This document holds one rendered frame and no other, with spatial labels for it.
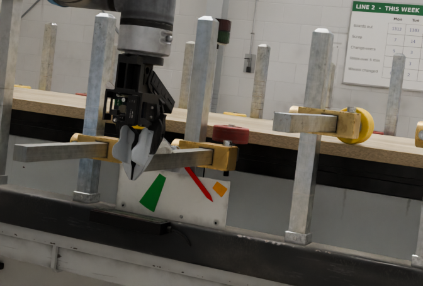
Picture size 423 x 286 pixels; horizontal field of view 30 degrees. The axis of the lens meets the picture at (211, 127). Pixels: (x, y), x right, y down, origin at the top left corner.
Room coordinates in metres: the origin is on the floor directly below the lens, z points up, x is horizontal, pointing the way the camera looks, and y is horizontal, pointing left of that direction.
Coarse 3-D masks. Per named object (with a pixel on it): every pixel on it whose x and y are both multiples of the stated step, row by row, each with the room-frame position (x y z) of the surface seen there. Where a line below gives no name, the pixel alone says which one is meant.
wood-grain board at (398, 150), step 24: (24, 96) 2.20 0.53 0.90; (48, 96) 2.41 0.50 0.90; (72, 96) 2.66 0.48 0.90; (168, 120) 1.85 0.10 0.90; (216, 120) 2.09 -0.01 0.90; (240, 120) 2.28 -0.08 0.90; (264, 120) 2.50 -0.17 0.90; (264, 144) 1.75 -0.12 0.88; (288, 144) 1.73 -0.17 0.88; (336, 144) 1.69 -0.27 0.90; (360, 144) 1.73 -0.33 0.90; (384, 144) 1.85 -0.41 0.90; (408, 144) 2.00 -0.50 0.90
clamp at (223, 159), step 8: (176, 144) 1.66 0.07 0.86; (184, 144) 1.65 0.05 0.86; (192, 144) 1.64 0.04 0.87; (200, 144) 1.63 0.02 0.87; (208, 144) 1.63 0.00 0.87; (216, 144) 1.64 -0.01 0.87; (216, 152) 1.62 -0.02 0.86; (224, 152) 1.61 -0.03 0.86; (232, 152) 1.63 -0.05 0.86; (216, 160) 1.62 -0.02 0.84; (224, 160) 1.61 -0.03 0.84; (232, 160) 1.63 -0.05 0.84; (208, 168) 1.62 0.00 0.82; (216, 168) 1.62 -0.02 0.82; (224, 168) 1.61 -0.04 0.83; (232, 168) 1.64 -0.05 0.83
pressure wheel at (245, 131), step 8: (216, 128) 1.72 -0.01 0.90; (224, 128) 1.70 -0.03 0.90; (232, 128) 1.70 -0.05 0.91; (240, 128) 1.71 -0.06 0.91; (216, 136) 1.72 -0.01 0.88; (224, 136) 1.70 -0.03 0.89; (232, 136) 1.70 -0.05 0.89; (240, 136) 1.71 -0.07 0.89; (248, 136) 1.73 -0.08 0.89; (232, 144) 1.73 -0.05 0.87
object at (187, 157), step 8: (176, 152) 1.46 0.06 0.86; (184, 152) 1.50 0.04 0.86; (192, 152) 1.53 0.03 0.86; (200, 152) 1.56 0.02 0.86; (208, 152) 1.60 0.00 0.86; (152, 160) 1.38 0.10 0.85; (160, 160) 1.40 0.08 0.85; (168, 160) 1.43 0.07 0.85; (176, 160) 1.47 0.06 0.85; (184, 160) 1.50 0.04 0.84; (192, 160) 1.53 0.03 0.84; (200, 160) 1.57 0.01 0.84; (208, 160) 1.60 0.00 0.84; (152, 168) 1.38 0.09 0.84; (160, 168) 1.41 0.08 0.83; (168, 168) 1.44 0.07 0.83
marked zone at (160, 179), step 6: (156, 180) 1.67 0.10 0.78; (162, 180) 1.66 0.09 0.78; (150, 186) 1.67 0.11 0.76; (156, 186) 1.67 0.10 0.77; (162, 186) 1.66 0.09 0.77; (150, 192) 1.67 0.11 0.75; (156, 192) 1.67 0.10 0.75; (144, 198) 1.68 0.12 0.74; (150, 198) 1.67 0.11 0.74; (156, 198) 1.67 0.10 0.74; (144, 204) 1.68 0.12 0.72; (150, 204) 1.67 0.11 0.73; (156, 204) 1.67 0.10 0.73
